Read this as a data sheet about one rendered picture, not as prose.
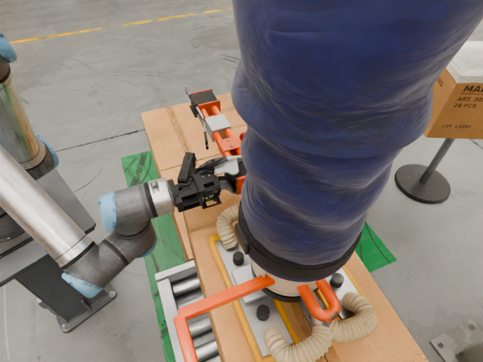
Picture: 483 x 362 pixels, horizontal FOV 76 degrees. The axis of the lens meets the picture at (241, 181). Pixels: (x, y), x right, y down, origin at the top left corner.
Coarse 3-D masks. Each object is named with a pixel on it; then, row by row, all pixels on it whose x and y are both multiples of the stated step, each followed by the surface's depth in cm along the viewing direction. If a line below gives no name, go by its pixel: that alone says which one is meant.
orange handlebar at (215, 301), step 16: (224, 144) 88; (240, 144) 88; (240, 288) 60; (256, 288) 61; (304, 288) 60; (320, 288) 61; (192, 304) 58; (208, 304) 58; (224, 304) 60; (336, 304) 58; (176, 320) 56; (320, 320) 57; (192, 352) 53
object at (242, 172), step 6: (240, 162) 83; (240, 168) 81; (228, 174) 80; (240, 174) 80; (246, 174) 80; (228, 180) 83; (234, 180) 78; (240, 180) 78; (234, 186) 81; (240, 186) 79; (240, 192) 81
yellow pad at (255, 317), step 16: (208, 240) 82; (224, 256) 78; (240, 256) 75; (224, 272) 75; (240, 304) 70; (256, 304) 70; (272, 304) 70; (240, 320) 68; (256, 320) 67; (272, 320) 67; (288, 320) 68; (256, 336) 65; (288, 336) 65; (256, 352) 64
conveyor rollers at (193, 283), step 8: (184, 280) 133; (192, 280) 132; (176, 288) 130; (184, 288) 130; (192, 288) 131; (176, 296) 130; (200, 296) 128; (184, 304) 125; (200, 320) 121; (208, 320) 121; (192, 328) 119; (200, 328) 119; (208, 328) 120; (192, 336) 119; (208, 344) 116; (200, 352) 114; (208, 352) 114; (216, 352) 115; (200, 360) 113
